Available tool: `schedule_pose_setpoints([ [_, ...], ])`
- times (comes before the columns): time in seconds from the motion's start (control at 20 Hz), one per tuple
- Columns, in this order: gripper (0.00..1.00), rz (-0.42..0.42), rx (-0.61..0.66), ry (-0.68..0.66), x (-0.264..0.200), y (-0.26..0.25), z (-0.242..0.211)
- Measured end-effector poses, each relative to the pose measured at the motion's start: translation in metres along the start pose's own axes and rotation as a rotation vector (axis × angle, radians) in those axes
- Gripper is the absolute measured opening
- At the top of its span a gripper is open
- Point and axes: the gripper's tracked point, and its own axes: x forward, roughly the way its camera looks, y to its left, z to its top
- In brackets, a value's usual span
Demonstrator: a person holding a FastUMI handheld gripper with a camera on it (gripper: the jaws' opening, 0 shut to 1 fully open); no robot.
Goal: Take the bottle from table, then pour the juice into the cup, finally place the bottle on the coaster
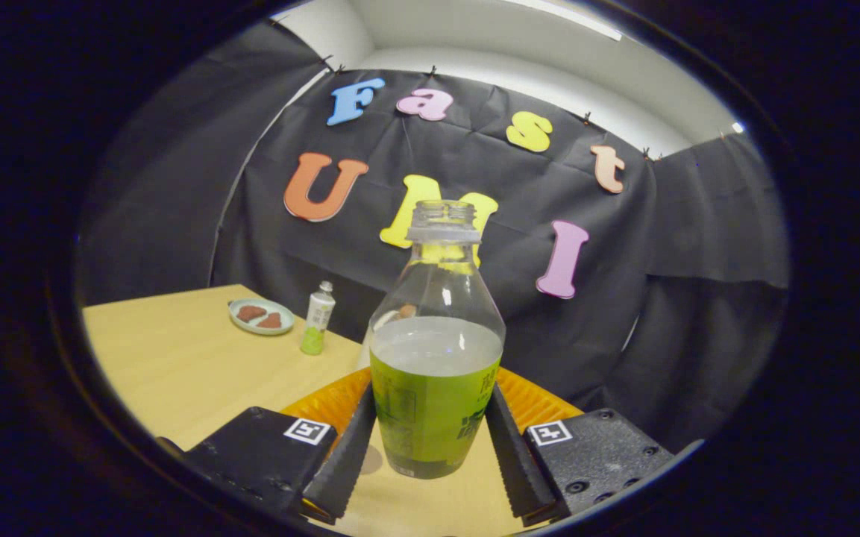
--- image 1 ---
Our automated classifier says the ceiling light panel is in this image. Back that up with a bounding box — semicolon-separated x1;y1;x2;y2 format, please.
519;0;624;42

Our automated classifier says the pale green plate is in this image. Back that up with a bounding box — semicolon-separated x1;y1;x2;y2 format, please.
228;298;296;336

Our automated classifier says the black backdrop cloth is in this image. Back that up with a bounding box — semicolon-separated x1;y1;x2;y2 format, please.
75;19;790;452

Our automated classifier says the wooden table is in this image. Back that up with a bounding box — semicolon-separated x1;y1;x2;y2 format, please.
83;283;550;537

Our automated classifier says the green label juice bottle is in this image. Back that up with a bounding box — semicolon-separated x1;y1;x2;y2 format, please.
368;200;507;480

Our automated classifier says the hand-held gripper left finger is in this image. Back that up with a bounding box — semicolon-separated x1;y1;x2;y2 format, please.
176;367;377;527

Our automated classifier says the small capped green bottle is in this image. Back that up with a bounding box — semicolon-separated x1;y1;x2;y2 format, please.
300;280;336;357

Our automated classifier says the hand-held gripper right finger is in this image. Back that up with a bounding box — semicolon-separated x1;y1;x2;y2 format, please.
486;368;675;524

